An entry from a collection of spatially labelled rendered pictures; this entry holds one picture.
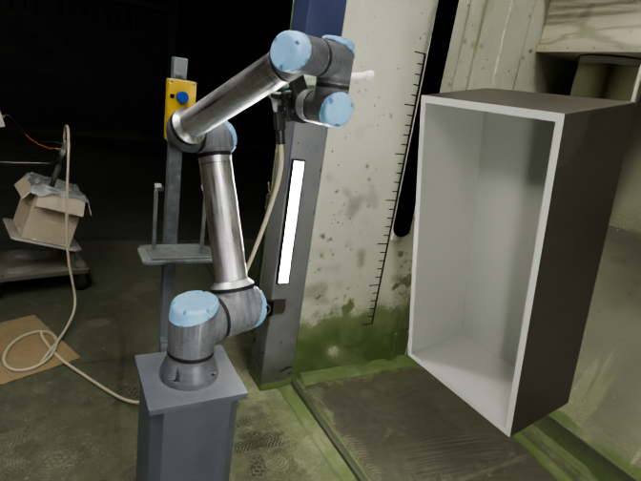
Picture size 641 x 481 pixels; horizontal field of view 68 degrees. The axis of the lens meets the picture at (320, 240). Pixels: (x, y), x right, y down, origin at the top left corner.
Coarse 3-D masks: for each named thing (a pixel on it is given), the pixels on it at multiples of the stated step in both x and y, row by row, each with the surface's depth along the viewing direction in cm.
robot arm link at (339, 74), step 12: (324, 36) 119; (336, 36) 118; (336, 48) 117; (348, 48) 119; (336, 60) 117; (348, 60) 120; (336, 72) 120; (348, 72) 122; (324, 84) 122; (336, 84) 121; (348, 84) 123
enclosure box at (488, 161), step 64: (448, 128) 193; (512, 128) 189; (576, 128) 137; (448, 192) 205; (512, 192) 196; (576, 192) 148; (448, 256) 219; (512, 256) 204; (576, 256) 161; (448, 320) 235; (512, 320) 212; (576, 320) 176; (448, 384) 206; (512, 384) 173
